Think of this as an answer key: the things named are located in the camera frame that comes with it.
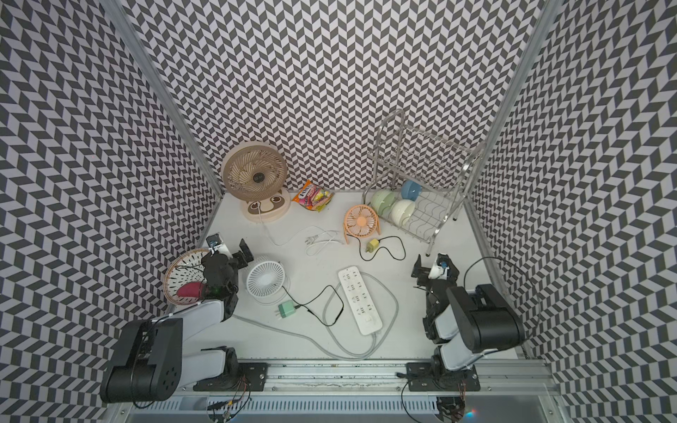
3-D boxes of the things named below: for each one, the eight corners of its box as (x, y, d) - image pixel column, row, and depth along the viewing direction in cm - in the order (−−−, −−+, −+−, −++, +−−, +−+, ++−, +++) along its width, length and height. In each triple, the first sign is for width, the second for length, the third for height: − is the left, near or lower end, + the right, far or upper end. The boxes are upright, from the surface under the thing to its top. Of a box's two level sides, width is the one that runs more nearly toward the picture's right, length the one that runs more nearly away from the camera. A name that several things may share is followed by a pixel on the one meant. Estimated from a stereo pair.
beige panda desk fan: (244, 223, 111) (213, 163, 86) (256, 185, 126) (233, 125, 100) (286, 223, 111) (268, 164, 86) (294, 186, 126) (280, 125, 101)
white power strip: (360, 338, 82) (360, 334, 79) (336, 275, 96) (336, 270, 93) (382, 329, 84) (383, 325, 81) (355, 268, 98) (356, 263, 95)
